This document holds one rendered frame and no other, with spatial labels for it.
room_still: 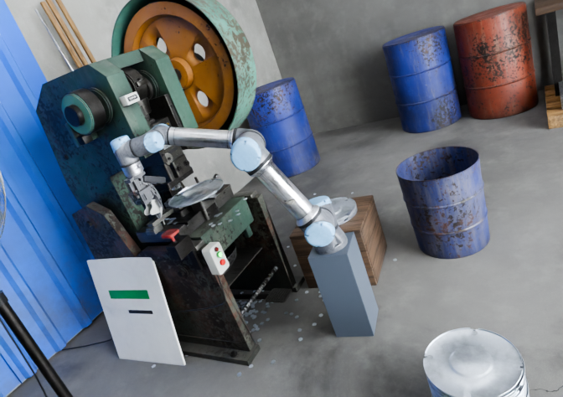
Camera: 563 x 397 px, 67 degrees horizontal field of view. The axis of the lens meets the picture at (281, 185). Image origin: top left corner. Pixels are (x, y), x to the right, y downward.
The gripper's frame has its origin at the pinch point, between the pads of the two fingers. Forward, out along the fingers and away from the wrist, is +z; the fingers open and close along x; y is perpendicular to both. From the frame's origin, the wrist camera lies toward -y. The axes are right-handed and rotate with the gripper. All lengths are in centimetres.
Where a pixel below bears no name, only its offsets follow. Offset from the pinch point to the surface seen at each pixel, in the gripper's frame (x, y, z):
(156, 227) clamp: -20.1, -10.2, 11.6
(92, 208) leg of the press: -56, -8, -3
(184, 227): -8.0, -15.5, 15.6
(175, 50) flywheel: -20, -70, -60
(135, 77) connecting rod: -15, -32, -54
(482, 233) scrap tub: 104, -96, 76
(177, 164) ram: -11.5, -30.5, -10.6
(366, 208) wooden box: 51, -85, 50
